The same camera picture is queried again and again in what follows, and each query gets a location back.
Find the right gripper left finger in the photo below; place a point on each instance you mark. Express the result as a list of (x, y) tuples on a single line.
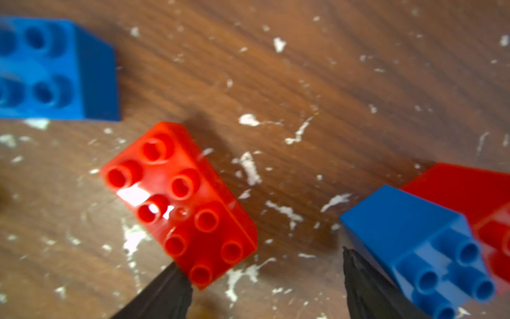
[(168, 296)]

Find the small blue lego brick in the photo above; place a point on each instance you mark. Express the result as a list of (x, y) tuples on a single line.
[(427, 250)]

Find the long red lego brick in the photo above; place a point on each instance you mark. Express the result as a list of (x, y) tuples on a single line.
[(176, 194)]

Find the small red lego brick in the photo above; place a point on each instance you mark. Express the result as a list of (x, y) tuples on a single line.
[(482, 196)]

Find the long blue lego brick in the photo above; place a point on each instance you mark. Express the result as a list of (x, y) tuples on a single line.
[(55, 69)]

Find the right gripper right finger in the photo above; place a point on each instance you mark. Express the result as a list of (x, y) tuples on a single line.
[(371, 295)]

